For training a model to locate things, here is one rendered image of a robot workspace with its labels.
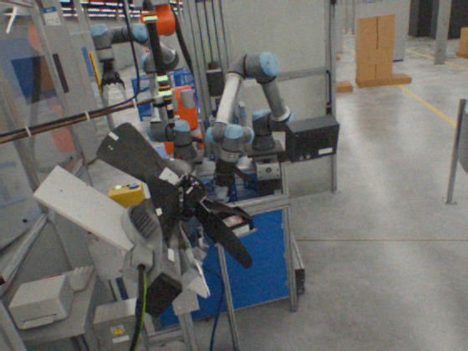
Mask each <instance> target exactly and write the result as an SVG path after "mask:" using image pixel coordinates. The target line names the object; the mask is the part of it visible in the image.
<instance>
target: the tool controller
mask: <svg viewBox="0 0 468 351"><path fill-rule="evenodd" d="M339 131H340V123H339V122H338V121H337V120H336V119H335V118H334V117H333V116H332V115H331V114H329V115H325V116H320V117H316V118H311V119H304V120H296V121H292V122H288V123H285V154H286V155H287V157H288V158H289V160H290V161H291V163H294V162H298V161H301V160H309V159H316V158H320V157H324V156H327V155H334V154H336V151H337V146H338V136H339Z"/></svg>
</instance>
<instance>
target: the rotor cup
mask: <svg viewBox="0 0 468 351"><path fill-rule="evenodd" d="M195 182H197V183H199V185H197V184H196V183H195ZM175 186H177V187H178V188H180V187H182V189H183V207H182V212H181V213H180V214H179V216H178V217H179V218H180V219H183V220H185V221H189V220H190V219H191V218H192V217H193V212H192V210H191V209H196V205H197V203H198V201H199V202H201V200H202V199H204V198H206V197H205V196H208V195H209V190H208V189H207V188H206V186H205V184H204V183H202V182H201V181H200V179H198V178H196V177H195V176H194V175H192V174H191V173H185V174H184V175H183V176H182V177H181V178H180V180H179V181H177V182H176V183H175ZM191 187H192V189H191V190H190V192H189V193H188V194H186V193H187V191H188V190H189V189H190V188H191Z"/></svg>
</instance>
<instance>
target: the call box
mask: <svg viewBox="0 0 468 351"><path fill-rule="evenodd" d="M137 184H138V187H137V188H134V189H130V187H129V186H127V187H126V186H125V187H124V188H121V187H120V189H116V187H115V189H112V188H111V189H110V192H109V195H108V198H109V199H111V200H112V201H114V202H115V203H117V204H120V205H121V206H122V207H124V208H125V209H128V208H129V207H130V206H132V205H139V204H140V203H141V201H142V200H143V199H145V191H144V188H143V185H142V183H137Z"/></svg>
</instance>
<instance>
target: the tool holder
mask: <svg viewBox="0 0 468 351"><path fill-rule="evenodd" d="M153 98H154V99H155V102H152V104H153V107H154V108H157V109H158V114H159V116H160V120H161V123H162V124H170V123H175V122H176V121H179V120H180V116H179V115H175V118H173V119H168V116H167V113H166V109H165V107H166V105H165V102H164V101H163V99H162V96H160V97H153ZM153 98H151V99H153Z"/></svg>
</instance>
